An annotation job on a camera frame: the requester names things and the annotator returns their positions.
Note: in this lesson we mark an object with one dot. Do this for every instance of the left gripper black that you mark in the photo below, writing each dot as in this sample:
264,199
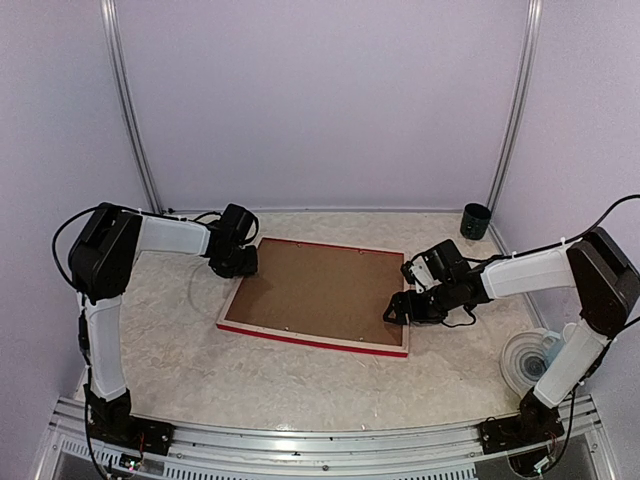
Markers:
250,269

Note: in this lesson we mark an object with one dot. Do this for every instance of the wooden photo frame red edge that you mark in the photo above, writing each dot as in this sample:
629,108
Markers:
310,345

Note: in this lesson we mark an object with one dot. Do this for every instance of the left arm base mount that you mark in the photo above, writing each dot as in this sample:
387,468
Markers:
140,434

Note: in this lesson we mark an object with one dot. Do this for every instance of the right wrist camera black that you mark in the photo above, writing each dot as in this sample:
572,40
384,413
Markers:
417,275

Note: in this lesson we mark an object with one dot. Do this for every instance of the aluminium corner post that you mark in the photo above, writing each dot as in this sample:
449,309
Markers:
519,99
109,15

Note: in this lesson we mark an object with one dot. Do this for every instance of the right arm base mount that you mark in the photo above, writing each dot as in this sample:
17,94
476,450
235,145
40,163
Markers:
508,433

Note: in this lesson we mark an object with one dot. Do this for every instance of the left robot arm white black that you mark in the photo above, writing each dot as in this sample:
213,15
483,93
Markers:
101,261

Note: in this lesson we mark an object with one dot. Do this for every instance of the dark green cup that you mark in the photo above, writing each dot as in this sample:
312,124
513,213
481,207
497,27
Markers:
475,221

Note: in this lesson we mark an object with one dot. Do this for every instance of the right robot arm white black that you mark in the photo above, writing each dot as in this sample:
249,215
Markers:
590,272

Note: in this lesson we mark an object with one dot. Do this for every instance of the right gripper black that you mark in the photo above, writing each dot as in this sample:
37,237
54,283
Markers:
398,301

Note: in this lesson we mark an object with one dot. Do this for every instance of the aluminium front rail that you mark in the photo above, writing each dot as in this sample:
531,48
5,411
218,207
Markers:
450,451

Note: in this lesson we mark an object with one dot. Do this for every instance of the right aluminium corner post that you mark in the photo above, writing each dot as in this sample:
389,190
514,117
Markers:
519,99

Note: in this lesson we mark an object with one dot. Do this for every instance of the left aluminium corner post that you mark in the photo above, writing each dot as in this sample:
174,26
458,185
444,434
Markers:
109,15

